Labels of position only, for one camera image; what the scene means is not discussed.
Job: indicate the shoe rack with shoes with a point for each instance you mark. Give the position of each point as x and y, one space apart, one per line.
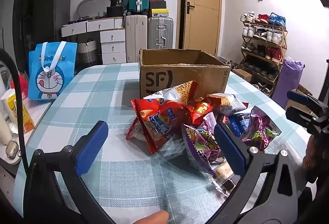
272 53

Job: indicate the printed cardboard box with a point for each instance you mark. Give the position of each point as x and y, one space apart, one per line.
304 90

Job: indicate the purple bag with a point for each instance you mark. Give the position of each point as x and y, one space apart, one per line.
287 85

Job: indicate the person's left hand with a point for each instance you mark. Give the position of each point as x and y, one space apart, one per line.
151 217

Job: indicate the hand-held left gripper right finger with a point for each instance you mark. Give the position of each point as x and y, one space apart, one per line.
230 149

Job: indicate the large purple snack packet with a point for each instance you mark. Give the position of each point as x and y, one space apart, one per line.
203 144

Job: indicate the small plain cardboard box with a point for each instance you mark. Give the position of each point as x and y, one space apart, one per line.
243 75

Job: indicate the blue snack packet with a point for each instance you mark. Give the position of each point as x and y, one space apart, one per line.
239 123

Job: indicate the tall black shoe box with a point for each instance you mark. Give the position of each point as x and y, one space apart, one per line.
157 5

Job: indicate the red bag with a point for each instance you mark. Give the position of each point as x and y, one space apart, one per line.
23 85

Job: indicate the person's right hand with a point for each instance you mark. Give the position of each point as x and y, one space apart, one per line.
308 154

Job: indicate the beige suitcase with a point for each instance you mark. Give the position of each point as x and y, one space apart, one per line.
136 39

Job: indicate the clear biscuit packet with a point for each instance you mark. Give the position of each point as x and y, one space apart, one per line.
222 171

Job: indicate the yellow carton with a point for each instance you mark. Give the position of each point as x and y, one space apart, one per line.
20 116

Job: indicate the beige earbuds case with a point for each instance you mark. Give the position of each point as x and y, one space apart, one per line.
12 149

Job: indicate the white crispy noodle snack packet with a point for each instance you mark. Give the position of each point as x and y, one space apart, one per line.
180 93

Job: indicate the blue cartoon tote bag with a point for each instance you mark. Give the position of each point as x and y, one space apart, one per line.
51 77

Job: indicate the white dresser with drawers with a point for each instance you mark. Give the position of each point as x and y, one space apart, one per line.
113 46

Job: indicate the grey white woven basket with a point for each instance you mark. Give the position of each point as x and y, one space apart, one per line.
87 53

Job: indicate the silver suitcase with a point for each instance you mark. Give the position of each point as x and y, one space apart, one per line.
159 31

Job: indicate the pile of dark sandals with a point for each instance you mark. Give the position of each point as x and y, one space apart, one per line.
232 64

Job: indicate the grey refrigerator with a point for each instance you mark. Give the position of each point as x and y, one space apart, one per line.
56 13

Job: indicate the black storage box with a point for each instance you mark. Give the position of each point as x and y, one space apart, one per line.
115 11

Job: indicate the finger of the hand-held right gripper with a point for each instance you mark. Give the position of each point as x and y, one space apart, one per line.
295 113
298 96

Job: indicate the wooden door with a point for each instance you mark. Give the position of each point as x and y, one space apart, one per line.
205 21

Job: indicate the small purple snack packet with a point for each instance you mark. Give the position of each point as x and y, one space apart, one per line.
259 131

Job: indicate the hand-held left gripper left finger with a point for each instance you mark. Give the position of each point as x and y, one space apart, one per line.
92 147

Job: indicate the wooden shoe rack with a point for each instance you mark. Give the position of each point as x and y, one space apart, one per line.
284 39

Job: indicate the brown cardboard box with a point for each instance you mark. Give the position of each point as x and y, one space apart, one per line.
167 77

